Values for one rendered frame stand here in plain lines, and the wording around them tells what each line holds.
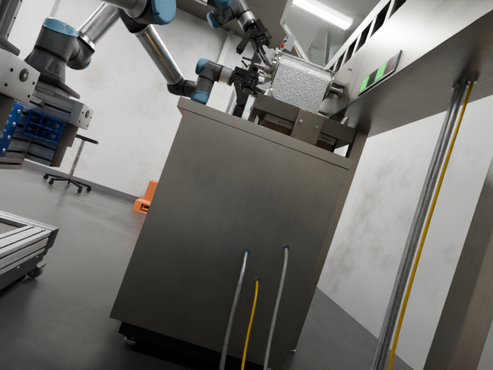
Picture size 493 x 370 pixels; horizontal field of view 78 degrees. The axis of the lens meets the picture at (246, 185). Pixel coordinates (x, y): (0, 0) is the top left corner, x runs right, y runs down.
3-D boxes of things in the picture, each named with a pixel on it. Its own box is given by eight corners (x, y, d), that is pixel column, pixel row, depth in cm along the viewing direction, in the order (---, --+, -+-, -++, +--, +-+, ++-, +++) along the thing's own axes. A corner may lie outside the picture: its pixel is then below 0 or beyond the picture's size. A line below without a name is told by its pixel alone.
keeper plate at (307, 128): (289, 136, 116) (298, 109, 116) (313, 146, 116) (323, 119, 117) (290, 136, 113) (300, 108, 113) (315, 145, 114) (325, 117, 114)
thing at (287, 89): (262, 111, 135) (276, 73, 136) (311, 130, 137) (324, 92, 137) (262, 111, 135) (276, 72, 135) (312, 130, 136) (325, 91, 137)
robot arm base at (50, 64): (10, 62, 111) (20, 37, 111) (31, 75, 125) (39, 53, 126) (54, 78, 114) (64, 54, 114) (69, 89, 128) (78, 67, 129)
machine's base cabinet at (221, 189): (186, 233, 355) (211, 164, 358) (238, 251, 359) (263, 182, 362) (96, 345, 104) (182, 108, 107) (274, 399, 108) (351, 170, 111)
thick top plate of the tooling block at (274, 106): (249, 117, 131) (254, 103, 131) (336, 148, 133) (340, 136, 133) (253, 106, 115) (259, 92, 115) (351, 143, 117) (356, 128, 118)
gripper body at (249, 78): (261, 73, 131) (235, 63, 130) (254, 92, 131) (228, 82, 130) (259, 79, 139) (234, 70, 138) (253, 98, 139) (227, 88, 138)
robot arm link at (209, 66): (194, 78, 137) (201, 60, 137) (218, 86, 138) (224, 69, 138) (193, 71, 129) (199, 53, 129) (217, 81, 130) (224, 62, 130)
